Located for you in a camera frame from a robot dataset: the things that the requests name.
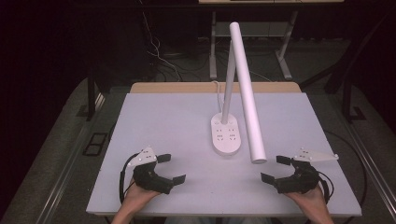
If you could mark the aluminium floor rail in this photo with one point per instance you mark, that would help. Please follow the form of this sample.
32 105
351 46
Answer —
62 177
370 161

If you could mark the grey metal desk frame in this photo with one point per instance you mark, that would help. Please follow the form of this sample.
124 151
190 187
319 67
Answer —
213 56

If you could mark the person's left hand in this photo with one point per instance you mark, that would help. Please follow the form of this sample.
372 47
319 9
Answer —
137 196

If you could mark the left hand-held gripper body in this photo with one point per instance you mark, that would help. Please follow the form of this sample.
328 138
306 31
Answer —
149 179

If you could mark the black rectangular floor frame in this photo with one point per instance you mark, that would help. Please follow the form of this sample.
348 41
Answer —
88 152

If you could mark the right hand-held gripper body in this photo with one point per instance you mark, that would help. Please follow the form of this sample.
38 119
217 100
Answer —
300 179

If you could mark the person's right hand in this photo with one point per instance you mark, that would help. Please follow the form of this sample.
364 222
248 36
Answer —
308 200

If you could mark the white desk lamp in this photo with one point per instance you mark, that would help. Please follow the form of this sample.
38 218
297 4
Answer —
246 93

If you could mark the black metal stand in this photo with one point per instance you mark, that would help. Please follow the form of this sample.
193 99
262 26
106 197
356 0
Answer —
91 99
348 99

